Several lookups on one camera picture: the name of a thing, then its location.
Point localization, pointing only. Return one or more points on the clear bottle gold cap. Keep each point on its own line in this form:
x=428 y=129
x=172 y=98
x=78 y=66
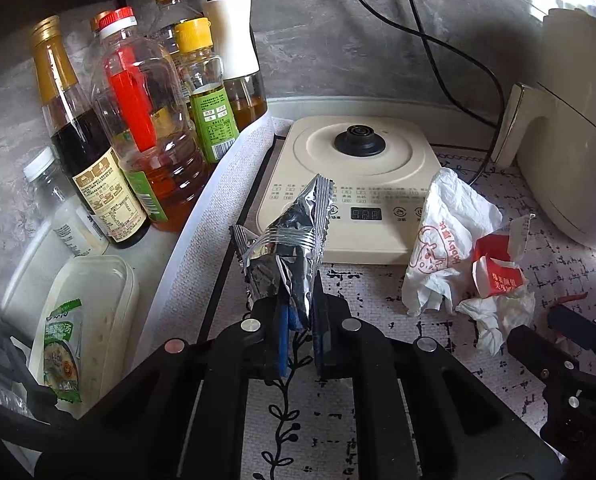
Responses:
x=170 y=5

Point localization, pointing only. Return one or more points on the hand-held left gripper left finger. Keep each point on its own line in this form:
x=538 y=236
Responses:
x=282 y=355

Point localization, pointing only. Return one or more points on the green seasoning packet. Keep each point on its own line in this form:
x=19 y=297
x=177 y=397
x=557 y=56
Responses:
x=63 y=350

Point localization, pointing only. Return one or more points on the cream induction cooker base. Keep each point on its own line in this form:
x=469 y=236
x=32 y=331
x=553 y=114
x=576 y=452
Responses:
x=378 y=185

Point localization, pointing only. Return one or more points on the small red wrapper piece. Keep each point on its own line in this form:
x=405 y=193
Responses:
x=573 y=297

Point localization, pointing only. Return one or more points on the oil bottle red cap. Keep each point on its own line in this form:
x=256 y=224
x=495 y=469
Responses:
x=148 y=125

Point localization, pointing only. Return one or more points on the white air fryer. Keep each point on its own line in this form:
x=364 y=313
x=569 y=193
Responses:
x=568 y=150

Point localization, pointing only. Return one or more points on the clear jar white lid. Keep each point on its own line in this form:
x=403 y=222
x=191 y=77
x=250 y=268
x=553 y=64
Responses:
x=63 y=210

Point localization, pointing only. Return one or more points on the green label bottle yellow cap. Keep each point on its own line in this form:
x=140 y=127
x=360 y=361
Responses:
x=208 y=105

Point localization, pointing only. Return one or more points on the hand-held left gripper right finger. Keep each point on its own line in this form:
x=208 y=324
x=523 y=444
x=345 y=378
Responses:
x=322 y=350

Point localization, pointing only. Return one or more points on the black and white patterned mat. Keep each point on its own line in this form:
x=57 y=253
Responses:
x=403 y=300

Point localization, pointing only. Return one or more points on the white top oil dispenser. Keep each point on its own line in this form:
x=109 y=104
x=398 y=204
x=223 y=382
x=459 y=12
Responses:
x=235 y=45

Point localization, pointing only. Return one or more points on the translucent plastic container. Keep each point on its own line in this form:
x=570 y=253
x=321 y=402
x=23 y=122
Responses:
x=103 y=300

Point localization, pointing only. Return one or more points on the silver snack packet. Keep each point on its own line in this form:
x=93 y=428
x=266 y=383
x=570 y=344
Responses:
x=288 y=250

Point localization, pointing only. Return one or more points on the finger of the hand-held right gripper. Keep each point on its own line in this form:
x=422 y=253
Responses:
x=538 y=352
x=578 y=327

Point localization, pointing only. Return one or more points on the dark sauce bottle gold cap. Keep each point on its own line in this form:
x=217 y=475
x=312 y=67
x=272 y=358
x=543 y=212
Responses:
x=88 y=170

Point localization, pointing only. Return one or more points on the red and white paper wrapper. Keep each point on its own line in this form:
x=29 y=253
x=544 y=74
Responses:
x=498 y=272

